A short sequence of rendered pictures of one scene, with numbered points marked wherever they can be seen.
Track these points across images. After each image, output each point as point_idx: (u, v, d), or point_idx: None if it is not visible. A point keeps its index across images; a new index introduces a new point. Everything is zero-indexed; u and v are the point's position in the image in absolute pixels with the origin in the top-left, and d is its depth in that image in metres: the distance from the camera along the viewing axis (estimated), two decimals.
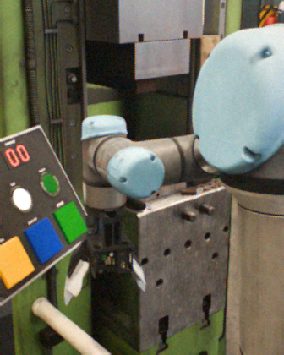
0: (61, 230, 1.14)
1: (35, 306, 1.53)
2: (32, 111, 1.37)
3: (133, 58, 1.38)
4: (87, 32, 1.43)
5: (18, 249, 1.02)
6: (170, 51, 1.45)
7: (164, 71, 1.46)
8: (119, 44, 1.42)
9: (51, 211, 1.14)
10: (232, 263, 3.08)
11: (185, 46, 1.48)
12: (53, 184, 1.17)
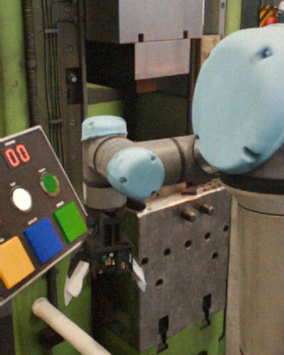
0: (61, 230, 1.14)
1: (35, 306, 1.53)
2: (32, 111, 1.37)
3: (133, 58, 1.38)
4: (87, 32, 1.43)
5: (18, 249, 1.02)
6: (170, 51, 1.45)
7: (164, 71, 1.46)
8: (119, 44, 1.42)
9: (51, 211, 1.14)
10: (232, 263, 3.08)
11: (185, 46, 1.48)
12: (53, 184, 1.17)
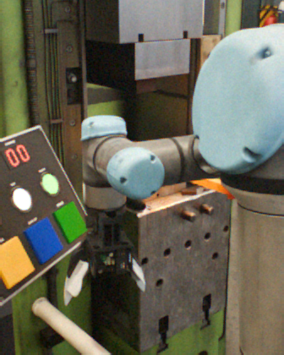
0: (61, 230, 1.14)
1: (35, 306, 1.53)
2: (32, 111, 1.37)
3: (133, 58, 1.38)
4: (87, 32, 1.43)
5: (18, 249, 1.02)
6: (170, 51, 1.45)
7: (164, 71, 1.46)
8: (119, 44, 1.42)
9: (51, 211, 1.14)
10: (232, 263, 3.08)
11: (185, 46, 1.48)
12: (53, 184, 1.17)
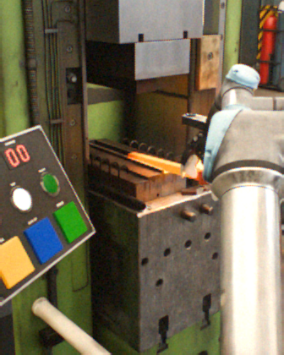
0: (61, 230, 1.14)
1: (35, 306, 1.53)
2: (32, 111, 1.37)
3: (133, 58, 1.38)
4: (87, 32, 1.43)
5: (18, 249, 1.02)
6: (170, 51, 1.45)
7: (164, 71, 1.46)
8: (119, 44, 1.42)
9: (51, 211, 1.14)
10: None
11: (185, 46, 1.48)
12: (53, 184, 1.17)
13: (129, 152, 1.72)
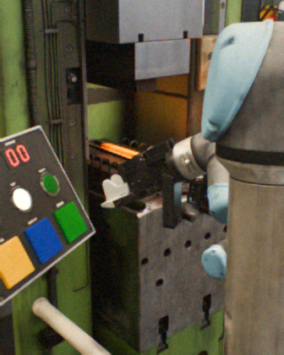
0: (61, 230, 1.14)
1: (35, 306, 1.53)
2: (32, 111, 1.37)
3: (133, 58, 1.38)
4: (87, 32, 1.43)
5: (18, 249, 1.02)
6: (170, 51, 1.45)
7: (164, 71, 1.46)
8: (119, 44, 1.42)
9: (51, 211, 1.14)
10: None
11: (185, 46, 1.48)
12: (53, 184, 1.17)
13: None
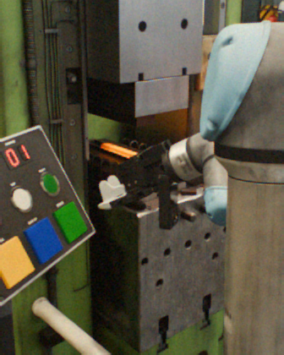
0: (61, 230, 1.14)
1: (35, 306, 1.53)
2: (32, 111, 1.37)
3: (133, 96, 1.41)
4: (89, 70, 1.46)
5: (18, 249, 1.02)
6: (169, 88, 1.48)
7: (163, 107, 1.49)
8: None
9: (51, 211, 1.14)
10: None
11: (184, 82, 1.51)
12: (53, 184, 1.17)
13: None
